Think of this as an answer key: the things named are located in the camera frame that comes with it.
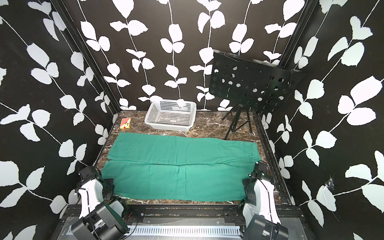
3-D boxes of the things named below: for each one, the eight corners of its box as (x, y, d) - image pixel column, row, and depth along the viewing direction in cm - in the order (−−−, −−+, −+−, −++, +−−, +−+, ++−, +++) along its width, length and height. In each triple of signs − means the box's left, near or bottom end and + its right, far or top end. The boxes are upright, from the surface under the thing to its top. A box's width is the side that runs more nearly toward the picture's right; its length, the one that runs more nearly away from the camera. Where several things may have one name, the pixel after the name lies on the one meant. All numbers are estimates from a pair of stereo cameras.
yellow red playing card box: (120, 129, 111) (119, 127, 110) (122, 120, 117) (121, 118, 116) (129, 128, 112) (128, 126, 110) (131, 119, 118) (130, 117, 117)
